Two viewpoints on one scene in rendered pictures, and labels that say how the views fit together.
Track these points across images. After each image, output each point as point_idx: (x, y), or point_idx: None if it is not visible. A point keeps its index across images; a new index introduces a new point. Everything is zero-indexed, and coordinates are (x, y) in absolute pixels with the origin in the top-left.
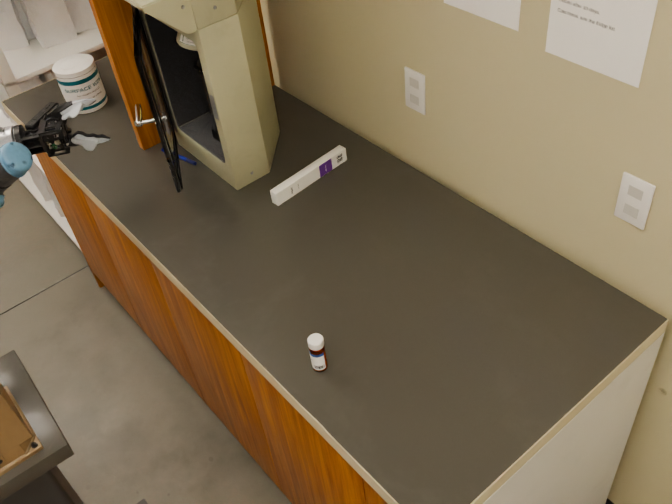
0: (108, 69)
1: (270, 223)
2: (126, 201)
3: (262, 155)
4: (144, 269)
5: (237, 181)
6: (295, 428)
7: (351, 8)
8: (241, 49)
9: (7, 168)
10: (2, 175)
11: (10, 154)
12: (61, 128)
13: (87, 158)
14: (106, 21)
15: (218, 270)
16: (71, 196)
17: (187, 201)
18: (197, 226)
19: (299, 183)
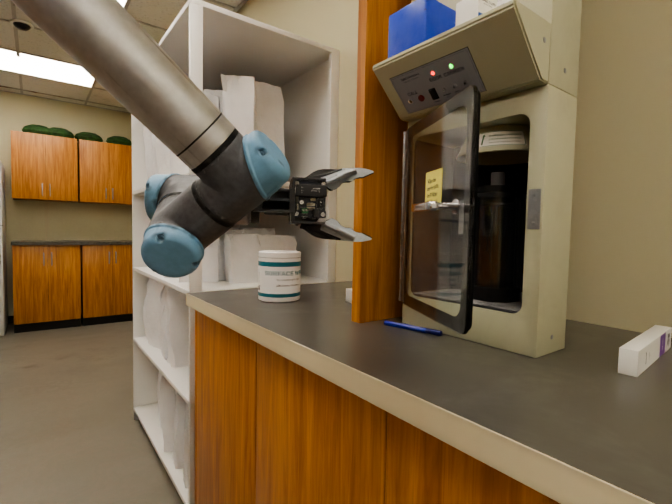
0: None
1: (658, 394)
2: (358, 354)
3: (563, 315)
4: (347, 495)
5: (538, 341)
6: None
7: (647, 170)
8: (572, 145)
9: (251, 156)
10: (234, 172)
11: (264, 140)
12: (325, 183)
13: (286, 322)
14: (369, 150)
15: (657, 455)
16: (226, 402)
17: (462, 361)
18: (512, 386)
19: (650, 350)
